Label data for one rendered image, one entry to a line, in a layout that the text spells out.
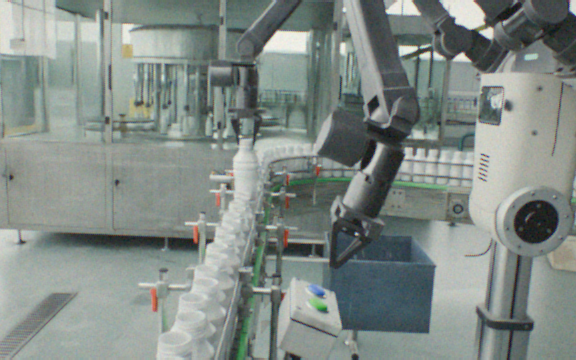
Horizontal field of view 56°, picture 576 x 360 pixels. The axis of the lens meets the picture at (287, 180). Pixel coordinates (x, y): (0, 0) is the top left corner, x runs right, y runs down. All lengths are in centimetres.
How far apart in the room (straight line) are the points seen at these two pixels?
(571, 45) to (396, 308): 94
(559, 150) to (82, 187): 410
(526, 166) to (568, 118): 13
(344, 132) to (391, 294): 97
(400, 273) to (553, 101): 70
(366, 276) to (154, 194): 323
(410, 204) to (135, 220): 265
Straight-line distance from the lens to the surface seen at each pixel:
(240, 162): 145
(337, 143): 78
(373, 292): 168
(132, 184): 471
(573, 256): 528
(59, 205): 495
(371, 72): 85
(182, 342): 66
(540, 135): 124
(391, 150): 79
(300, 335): 85
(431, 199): 280
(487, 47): 152
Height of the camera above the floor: 145
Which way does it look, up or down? 10 degrees down
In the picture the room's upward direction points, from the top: 3 degrees clockwise
